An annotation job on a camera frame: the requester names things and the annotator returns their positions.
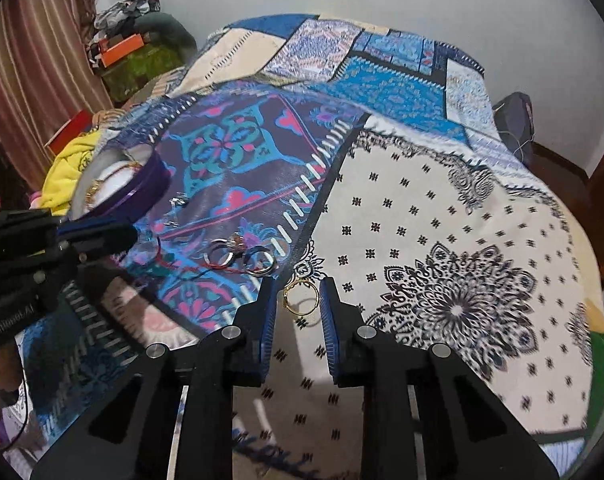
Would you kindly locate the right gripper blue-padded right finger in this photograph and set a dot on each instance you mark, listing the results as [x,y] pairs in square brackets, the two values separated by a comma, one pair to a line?
[340,322]

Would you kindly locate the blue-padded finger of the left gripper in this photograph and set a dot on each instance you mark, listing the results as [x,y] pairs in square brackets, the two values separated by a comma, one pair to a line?
[98,235]

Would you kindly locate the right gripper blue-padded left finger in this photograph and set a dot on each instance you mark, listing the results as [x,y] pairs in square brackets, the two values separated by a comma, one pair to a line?
[250,362]

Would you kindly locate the purple heart-shaped jewelry box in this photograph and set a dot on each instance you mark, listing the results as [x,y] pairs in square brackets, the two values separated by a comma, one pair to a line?
[121,183]

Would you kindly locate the gold bangle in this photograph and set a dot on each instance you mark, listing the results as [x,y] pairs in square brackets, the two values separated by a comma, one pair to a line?
[301,297]

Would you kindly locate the yellow towel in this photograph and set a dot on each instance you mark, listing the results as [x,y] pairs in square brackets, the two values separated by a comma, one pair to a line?
[67,168]

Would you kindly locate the silver earrings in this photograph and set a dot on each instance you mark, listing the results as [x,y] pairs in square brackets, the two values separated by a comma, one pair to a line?
[176,204]

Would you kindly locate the red box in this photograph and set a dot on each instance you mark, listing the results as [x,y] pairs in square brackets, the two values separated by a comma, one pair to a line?
[80,123]

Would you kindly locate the green patterned cloth-covered stand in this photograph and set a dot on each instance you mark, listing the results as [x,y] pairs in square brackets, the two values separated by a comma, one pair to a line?
[125,77]

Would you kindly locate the orange box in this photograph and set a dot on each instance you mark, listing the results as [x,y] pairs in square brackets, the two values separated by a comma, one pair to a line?
[125,47]

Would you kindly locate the striped red curtain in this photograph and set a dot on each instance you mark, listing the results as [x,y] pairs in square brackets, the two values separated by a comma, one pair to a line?
[45,77]

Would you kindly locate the patchwork patterned bedspread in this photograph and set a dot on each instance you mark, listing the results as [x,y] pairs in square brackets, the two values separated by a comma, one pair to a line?
[369,156]

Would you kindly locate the pile of clothes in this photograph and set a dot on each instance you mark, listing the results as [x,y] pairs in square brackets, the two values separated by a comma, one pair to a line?
[144,17]

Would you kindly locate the dark blue bag on floor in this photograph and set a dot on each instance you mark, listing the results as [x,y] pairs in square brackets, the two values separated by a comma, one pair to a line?
[514,121]

